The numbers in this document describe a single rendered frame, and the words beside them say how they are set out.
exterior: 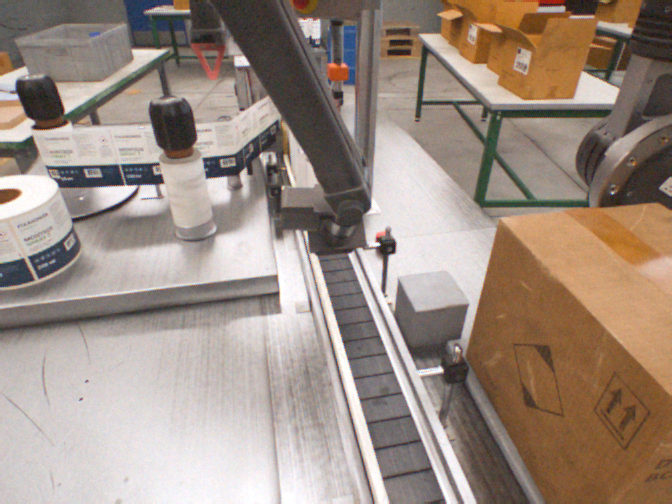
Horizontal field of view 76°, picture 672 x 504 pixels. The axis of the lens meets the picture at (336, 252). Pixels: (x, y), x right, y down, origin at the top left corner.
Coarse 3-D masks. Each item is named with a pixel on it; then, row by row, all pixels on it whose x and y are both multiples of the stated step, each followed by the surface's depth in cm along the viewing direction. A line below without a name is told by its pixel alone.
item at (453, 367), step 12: (456, 348) 55; (444, 360) 57; (456, 360) 56; (420, 372) 56; (432, 372) 56; (444, 372) 57; (456, 372) 56; (444, 396) 60; (444, 408) 62; (444, 420) 63
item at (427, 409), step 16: (368, 272) 73; (384, 304) 67; (384, 320) 65; (400, 336) 61; (400, 352) 59; (416, 384) 54; (432, 416) 51; (432, 432) 50; (448, 448) 47; (448, 464) 46; (464, 480) 45; (464, 496) 43
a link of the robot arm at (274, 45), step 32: (224, 0) 35; (256, 0) 35; (288, 0) 39; (256, 32) 38; (288, 32) 38; (256, 64) 41; (288, 64) 41; (288, 96) 44; (320, 96) 45; (320, 128) 48; (320, 160) 53; (352, 160) 54; (352, 192) 57
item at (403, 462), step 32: (320, 256) 91; (352, 288) 83; (352, 320) 76; (352, 352) 70; (384, 352) 70; (384, 384) 64; (384, 416) 60; (384, 448) 57; (416, 448) 56; (384, 480) 53; (416, 480) 53
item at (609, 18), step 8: (592, 0) 466; (600, 0) 456; (608, 0) 447; (616, 0) 447; (624, 0) 444; (632, 0) 444; (600, 8) 471; (608, 8) 459; (616, 8) 448; (624, 8) 448; (632, 8) 449; (600, 16) 472; (608, 16) 459; (616, 16) 452; (624, 16) 453
